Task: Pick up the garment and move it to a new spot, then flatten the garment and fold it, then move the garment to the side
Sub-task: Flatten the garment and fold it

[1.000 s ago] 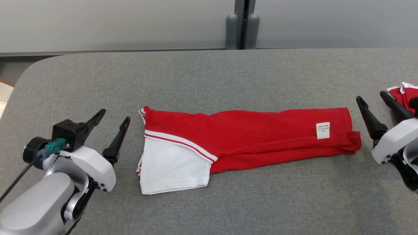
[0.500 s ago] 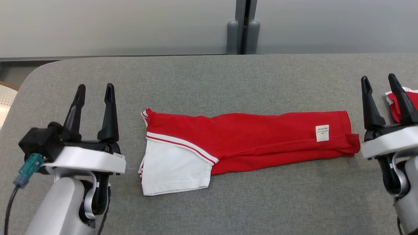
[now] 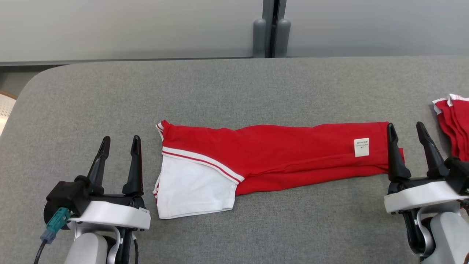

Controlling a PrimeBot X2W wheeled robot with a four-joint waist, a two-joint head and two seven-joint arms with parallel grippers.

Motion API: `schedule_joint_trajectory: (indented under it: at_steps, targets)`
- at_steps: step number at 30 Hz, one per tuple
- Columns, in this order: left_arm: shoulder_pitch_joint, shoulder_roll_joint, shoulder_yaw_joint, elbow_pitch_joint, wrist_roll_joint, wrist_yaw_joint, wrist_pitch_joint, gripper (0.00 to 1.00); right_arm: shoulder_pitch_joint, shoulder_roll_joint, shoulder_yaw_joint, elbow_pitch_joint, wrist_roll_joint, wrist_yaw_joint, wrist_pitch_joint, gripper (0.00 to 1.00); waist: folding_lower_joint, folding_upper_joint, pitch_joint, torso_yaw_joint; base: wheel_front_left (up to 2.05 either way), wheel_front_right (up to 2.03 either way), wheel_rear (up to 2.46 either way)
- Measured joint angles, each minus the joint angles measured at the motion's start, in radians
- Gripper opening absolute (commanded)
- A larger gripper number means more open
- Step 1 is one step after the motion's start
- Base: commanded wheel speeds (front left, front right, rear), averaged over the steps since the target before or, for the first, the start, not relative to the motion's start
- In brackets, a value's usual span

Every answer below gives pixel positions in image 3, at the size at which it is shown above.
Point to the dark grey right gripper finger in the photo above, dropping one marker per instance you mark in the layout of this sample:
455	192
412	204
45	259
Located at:
397	165
434	161

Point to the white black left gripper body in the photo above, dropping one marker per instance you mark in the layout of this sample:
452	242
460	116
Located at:
117	216

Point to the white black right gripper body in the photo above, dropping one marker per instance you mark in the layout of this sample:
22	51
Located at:
417	196

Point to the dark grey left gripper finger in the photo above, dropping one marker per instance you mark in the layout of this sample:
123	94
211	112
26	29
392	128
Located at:
99	172
135	172

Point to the red white basketball jersey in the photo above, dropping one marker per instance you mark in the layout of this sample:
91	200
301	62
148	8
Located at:
278	146

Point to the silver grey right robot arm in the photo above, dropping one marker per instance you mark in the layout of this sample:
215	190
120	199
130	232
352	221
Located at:
447	238

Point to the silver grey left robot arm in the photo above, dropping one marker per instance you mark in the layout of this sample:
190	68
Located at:
86	249

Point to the folded red white garment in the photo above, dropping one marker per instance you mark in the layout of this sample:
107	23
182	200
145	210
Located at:
458	124

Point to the beige perforated laundry basket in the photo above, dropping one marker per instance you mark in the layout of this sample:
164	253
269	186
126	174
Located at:
5	110

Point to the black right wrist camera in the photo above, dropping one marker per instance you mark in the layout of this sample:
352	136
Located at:
460	176

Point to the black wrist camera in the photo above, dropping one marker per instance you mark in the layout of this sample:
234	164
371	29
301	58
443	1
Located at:
67	194
460	176

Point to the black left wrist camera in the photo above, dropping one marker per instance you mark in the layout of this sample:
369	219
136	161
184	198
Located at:
67	194

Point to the grey partition joint post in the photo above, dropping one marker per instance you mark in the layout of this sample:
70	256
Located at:
259	36

